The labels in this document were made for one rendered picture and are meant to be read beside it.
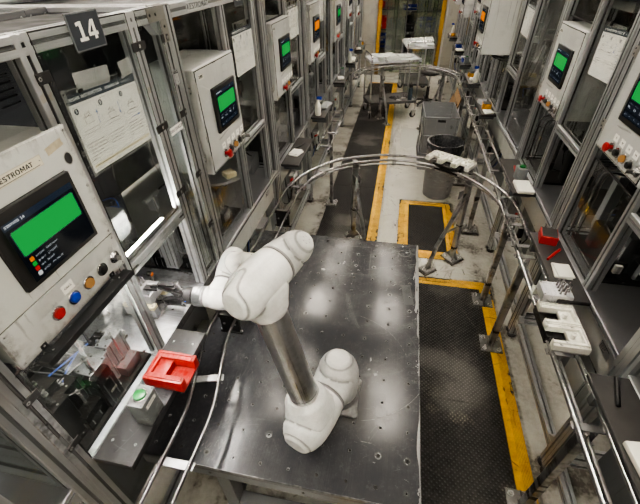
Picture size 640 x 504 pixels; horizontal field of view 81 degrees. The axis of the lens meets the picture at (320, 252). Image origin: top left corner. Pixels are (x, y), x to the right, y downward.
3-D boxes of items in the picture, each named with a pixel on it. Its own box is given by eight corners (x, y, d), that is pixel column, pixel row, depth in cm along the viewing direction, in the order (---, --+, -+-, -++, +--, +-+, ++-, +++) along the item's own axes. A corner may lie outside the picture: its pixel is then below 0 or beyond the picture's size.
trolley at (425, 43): (431, 99, 699) (441, 40, 638) (400, 99, 702) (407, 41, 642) (424, 87, 764) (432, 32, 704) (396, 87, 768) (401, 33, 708)
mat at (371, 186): (375, 250, 345) (375, 249, 344) (313, 243, 355) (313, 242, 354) (397, 83, 793) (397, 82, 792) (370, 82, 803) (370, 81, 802)
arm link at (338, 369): (364, 382, 157) (367, 350, 143) (344, 418, 145) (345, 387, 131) (331, 365, 164) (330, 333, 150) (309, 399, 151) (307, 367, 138)
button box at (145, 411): (152, 426, 126) (141, 407, 119) (131, 421, 128) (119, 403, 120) (164, 404, 132) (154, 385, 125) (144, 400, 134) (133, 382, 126)
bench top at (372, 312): (419, 517, 127) (421, 513, 125) (140, 456, 145) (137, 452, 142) (417, 250, 242) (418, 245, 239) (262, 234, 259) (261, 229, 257)
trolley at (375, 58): (367, 120, 617) (370, 56, 557) (360, 109, 661) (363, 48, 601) (418, 117, 624) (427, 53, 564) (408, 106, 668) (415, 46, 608)
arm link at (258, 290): (349, 415, 142) (319, 469, 127) (314, 402, 151) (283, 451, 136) (291, 245, 104) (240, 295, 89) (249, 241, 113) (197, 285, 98)
